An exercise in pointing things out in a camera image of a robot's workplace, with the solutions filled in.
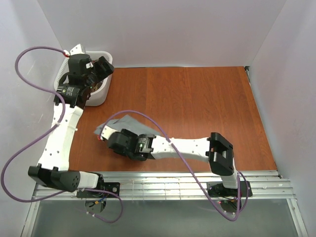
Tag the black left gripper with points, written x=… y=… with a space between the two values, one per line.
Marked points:
x=104 y=68

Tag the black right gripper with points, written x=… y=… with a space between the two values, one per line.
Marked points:
x=114 y=143

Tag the grey long sleeve shirt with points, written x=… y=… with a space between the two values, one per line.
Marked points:
x=131 y=124

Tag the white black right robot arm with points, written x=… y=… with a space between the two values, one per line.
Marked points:
x=215 y=150

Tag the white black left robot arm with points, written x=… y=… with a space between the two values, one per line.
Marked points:
x=52 y=169

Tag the plaid long sleeve shirt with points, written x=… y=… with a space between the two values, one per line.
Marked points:
x=96 y=87

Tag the white plastic laundry basket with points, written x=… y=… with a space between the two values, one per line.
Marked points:
x=99 y=93

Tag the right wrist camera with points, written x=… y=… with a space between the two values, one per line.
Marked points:
x=104 y=134

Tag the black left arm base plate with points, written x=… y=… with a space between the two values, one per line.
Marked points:
x=113 y=187

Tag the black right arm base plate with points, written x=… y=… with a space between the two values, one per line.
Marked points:
x=216 y=189

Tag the aluminium rail frame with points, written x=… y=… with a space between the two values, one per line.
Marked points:
x=171 y=205

